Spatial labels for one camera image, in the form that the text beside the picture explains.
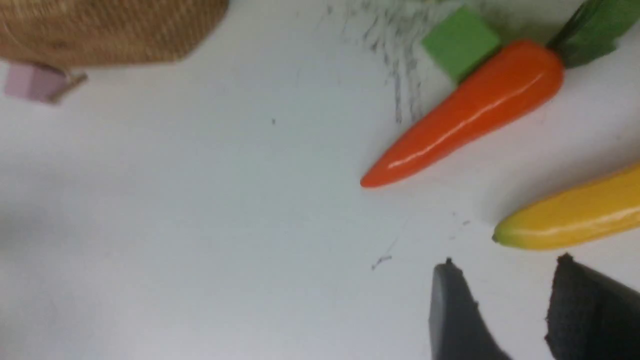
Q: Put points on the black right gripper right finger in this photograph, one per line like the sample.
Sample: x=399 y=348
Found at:
x=590 y=315

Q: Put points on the yellow banana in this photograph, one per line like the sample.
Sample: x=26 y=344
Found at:
x=584 y=213

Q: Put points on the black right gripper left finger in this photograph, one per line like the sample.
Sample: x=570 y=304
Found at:
x=456 y=327

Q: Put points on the orange carrot with green top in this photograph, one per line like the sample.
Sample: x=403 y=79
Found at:
x=518 y=79

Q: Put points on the pink cube block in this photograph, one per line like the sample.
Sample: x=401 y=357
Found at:
x=32 y=82

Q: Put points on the green cube block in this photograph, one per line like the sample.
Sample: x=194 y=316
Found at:
x=460 y=43

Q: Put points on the woven wicker basket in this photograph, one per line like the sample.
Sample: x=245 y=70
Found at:
x=67 y=34

